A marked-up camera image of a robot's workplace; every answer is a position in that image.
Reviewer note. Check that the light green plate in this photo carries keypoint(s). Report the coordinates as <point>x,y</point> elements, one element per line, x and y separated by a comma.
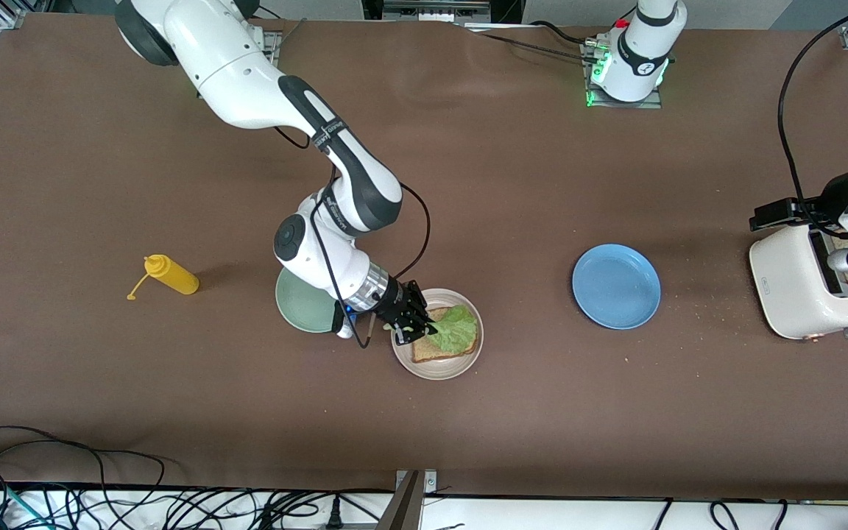
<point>295,309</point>

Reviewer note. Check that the black power plug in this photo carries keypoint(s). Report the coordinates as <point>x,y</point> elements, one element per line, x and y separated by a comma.
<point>334,515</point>

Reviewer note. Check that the blue plate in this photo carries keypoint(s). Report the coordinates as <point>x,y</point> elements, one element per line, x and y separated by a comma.
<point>615,287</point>

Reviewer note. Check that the green lettuce leaf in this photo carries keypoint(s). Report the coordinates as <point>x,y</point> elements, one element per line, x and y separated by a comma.
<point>457,327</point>

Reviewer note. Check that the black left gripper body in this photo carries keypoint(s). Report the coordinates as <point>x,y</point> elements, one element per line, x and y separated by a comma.
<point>783,213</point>

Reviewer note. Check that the yellow mustard squeeze bottle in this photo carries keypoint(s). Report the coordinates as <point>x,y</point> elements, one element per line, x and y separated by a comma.
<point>174,276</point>

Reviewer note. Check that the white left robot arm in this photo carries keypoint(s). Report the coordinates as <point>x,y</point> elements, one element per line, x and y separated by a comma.
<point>641,51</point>

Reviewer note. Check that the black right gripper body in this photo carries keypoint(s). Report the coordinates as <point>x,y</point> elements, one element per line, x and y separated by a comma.
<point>397,303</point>

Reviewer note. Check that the white toaster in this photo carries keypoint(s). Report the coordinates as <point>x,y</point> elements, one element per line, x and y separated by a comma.
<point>785,280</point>

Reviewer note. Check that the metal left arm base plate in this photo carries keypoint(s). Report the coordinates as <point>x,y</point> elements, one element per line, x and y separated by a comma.
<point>651,103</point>

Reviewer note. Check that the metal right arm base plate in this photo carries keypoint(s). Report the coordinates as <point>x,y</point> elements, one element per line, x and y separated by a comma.
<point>273,44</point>

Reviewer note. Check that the grey metal bracket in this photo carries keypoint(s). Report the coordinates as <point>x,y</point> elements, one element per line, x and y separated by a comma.
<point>408,508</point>

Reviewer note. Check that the beige plate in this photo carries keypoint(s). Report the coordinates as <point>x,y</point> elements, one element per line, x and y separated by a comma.
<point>435,370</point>

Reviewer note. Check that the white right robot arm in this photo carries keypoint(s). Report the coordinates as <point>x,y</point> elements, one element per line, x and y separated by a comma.
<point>240,81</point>

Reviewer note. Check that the grey and black equipment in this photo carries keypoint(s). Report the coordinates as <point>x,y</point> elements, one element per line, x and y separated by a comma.
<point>431,9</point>

